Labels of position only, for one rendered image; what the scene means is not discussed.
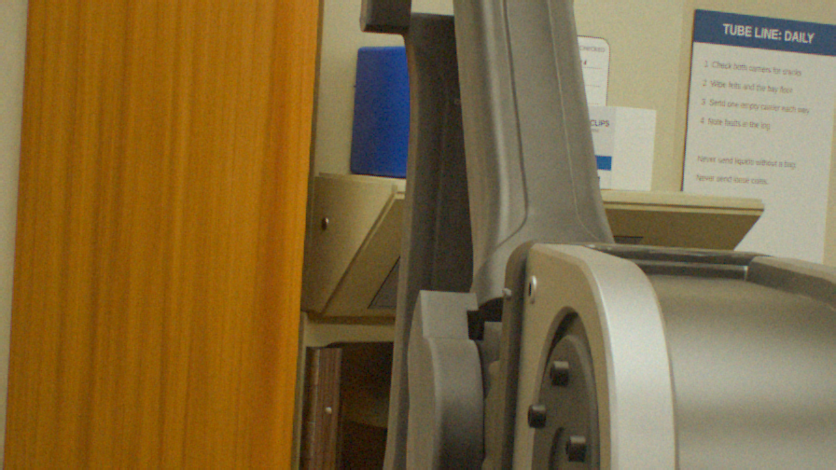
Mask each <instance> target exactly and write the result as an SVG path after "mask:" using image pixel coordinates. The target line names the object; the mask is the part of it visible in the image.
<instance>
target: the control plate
mask: <svg viewBox="0 0 836 470"><path fill-rule="evenodd" d="M613 238H614V241H615V243H616V244H632V245H638V244H639V243H640V241H641V240H642V239H643V237H636V236H613ZM399 264H400V256H399V258H398V259H397V262H396V263H395V265H394V267H393V268H392V269H391V270H390V272H389V274H388V275H387V277H386V278H385V280H384V282H383V284H382V286H381V287H380V289H379V290H378V292H377V294H376V295H375V297H374V298H373V300H372V301H371V302H370V304H369V306H368V309H396V308H397V290H398V277H399Z"/></svg>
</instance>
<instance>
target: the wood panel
mask: <svg viewBox="0 0 836 470"><path fill-rule="evenodd" d="M318 7H319V0H28V6H27V23H26V41H25V58H24V76H23V94H22V110H21V145H20V162H19V180H18V198H17V214H16V232H15V250H14V267H13V284H12V302H11V319H10V337H9V355H8V372H7V406H6V423H5V441H4V459H3V470H290V461H291V446H292V431H293V416H294V400H295V385H296V370H297V355H298V339H299V324H300V295H301V279H302V264H303V249H304V234H305V219H306V203H307V188H308V173H309V158H310V142H311V127H312V112H313V97H314V68H315V53H316V38H317V23H318Z"/></svg>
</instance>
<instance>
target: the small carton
mask: <svg viewBox="0 0 836 470"><path fill-rule="evenodd" d="M588 109H589V115H590V122H591V128H592V139H593V146H594V153H595V158H596V165H597V172H598V178H599V184H600V189H610V190H633V191H650V190H651V177H652V164H653V151H654V138H655V125H656V112H657V111H656V110H649V109H639V108H630V107H619V106H602V105H588Z"/></svg>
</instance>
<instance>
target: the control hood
mask: <svg viewBox="0 0 836 470"><path fill-rule="evenodd" d="M405 186H406V179H402V178H393V177H383V176H374V175H365V174H350V173H319V176H316V177H315V181H314V197H313V226H312V241H311V256H310V272H309V287H308V302H307V309H309V310H311V313H313V314H317V315H322V316H388V317H396V315H397V309H368V306H369V304H370V302H371V301H372V300H373V298H374V297H375V295H376V294H377V292H378V290H379V289H380V287H381V286H382V284H383V282H384V280H385V278H386V277H387V275H388V274H389V272H390V270H391V269H392V268H393V267H394V265H395V263H396V262H397V259H398V258H399V256H400V251H401V238H402V225H403V212H404V199H405ZM600 190H601V195H602V199H603V204H604V208H605V211H606V217H607V221H608V224H609V226H610V229H611V232H612V235H613V236H636V237H643V239H642V240H641V241H640V243H639V244H638V245H649V246H665V247H681V248H697V249H713V250H729V251H734V250H735V248H736V247H737V246H738V245H739V243H740V242H741V241H742V240H743V238H744V237H745V235H746V234H747V233H748V232H749V230H751V229H752V228H753V226H754V225H755V224H756V223H757V221H758V220H759V219H760V217H761V216H762V214H763V212H764V210H765V203H762V199H753V198H743V197H733V196H722V195H711V194H701V193H690V192H680V191H670V190H652V189H651V190H650V191H633V190H610V189H600Z"/></svg>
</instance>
